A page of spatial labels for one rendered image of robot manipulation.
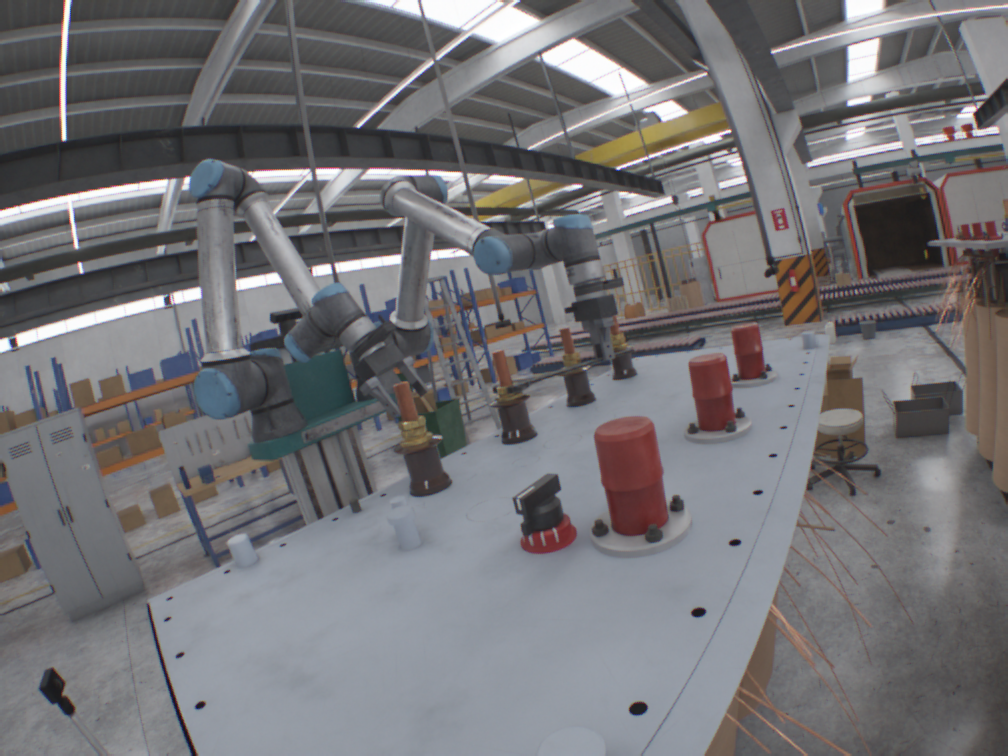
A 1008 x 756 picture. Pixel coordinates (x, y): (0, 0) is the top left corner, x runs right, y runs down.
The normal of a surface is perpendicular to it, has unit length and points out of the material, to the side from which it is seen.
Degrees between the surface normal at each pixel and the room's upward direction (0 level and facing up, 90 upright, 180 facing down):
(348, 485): 90
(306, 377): 90
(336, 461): 90
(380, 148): 90
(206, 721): 0
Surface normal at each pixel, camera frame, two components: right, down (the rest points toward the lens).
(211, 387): -0.12, 0.25
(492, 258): -0.68, 0.32
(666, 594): -0.25, -0.96
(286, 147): 0.72, -0.09
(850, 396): -0.67, 0.11
